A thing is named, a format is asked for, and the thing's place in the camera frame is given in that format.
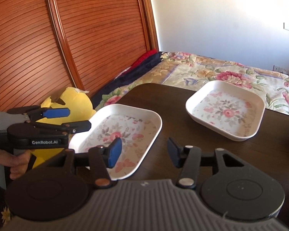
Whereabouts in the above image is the medium floral rectangular plate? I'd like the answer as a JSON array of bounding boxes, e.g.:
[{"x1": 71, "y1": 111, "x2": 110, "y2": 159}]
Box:
[{"x1": 68, "y1": 103, "x2": 163, "y2": 182}]

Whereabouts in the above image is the person's left hand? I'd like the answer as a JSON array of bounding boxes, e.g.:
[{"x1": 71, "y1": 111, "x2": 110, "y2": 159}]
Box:
[{"x1": 0, "y1": 149, "x2": 31, "y2": 180}]

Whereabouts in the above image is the yellow plush toy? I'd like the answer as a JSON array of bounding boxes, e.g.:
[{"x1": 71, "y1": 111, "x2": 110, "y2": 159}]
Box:
[{"x1": 31, "y1": 86, "x2": 97, "y2": 169}]

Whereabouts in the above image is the small floral square plate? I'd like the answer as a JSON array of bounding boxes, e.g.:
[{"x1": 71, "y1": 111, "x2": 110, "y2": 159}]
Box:
[{"x1": 185, "y1": 80, "x2": 265, "y2": 142}]

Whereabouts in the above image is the wooden slatted headboard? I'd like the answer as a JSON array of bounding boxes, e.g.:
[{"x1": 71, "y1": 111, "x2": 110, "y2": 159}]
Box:
[{"x1": 0, "y1": 0, "x2": 158, "y2": 111}]

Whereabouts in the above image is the dark blue red blanket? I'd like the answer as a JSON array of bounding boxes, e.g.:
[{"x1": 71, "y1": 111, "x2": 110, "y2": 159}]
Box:
[{"x1": 91, "y1": 49, "x2": 162, "y2": 110}]

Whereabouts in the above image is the floral bedspread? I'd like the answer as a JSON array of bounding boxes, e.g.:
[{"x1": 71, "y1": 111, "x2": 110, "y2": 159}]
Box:
[{"x1": 97, "y1": 52, "x2": 289, "y2": 115}]

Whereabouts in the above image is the white wall switch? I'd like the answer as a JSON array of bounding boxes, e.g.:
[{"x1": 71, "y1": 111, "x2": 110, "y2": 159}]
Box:
[{"x1": 283, "y1": 23, "x2": 289, "y2": 31}]

